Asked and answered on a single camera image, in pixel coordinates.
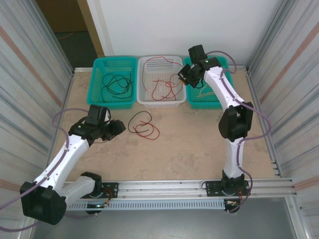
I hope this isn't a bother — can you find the teal plastic basket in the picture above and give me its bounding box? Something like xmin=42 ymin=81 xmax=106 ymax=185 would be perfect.
xmin=86 ymin=57 xmax=139 ymax=112
xmin=183 ymin=56 xmax=237 ymax=110

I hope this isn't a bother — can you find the yellow cable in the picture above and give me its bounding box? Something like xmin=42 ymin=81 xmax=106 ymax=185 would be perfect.
xmin=197 ymin=83 xmax=216 ymax=98

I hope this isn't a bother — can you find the aluminium mounting rail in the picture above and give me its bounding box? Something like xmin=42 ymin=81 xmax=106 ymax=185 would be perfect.
xmin=27 ymin=177 xmax=297 ymax=200

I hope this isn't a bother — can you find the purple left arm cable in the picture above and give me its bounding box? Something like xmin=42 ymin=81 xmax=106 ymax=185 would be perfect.
xmin=0 ymin=108 xmax=93 ymax=232

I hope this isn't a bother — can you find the tan door frame post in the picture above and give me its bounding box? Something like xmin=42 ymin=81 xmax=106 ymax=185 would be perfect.
xmin=76 ymin=0 xmax=106 ymax=57

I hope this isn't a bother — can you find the white plastic basket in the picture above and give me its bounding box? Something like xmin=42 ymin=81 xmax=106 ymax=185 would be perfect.
xmin=136 ymin=56 xmax=187 ymax=109

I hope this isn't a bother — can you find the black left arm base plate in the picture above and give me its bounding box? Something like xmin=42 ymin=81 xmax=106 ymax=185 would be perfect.
xmin=74 ymin=182 xmax=119 ymax=199

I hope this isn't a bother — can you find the orange floor cable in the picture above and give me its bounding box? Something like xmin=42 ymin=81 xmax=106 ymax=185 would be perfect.
xmin=56 ymin=31 xmax=73 ymax=40

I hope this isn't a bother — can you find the grey slotted cable duct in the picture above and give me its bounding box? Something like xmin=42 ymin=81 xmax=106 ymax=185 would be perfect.
xmin=36 ymin=200 xmax=226 ymax=211

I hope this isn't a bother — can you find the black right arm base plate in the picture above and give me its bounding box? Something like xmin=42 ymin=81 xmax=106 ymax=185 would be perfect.
xmin=204 ymin=179 xmax=251 ymax=197

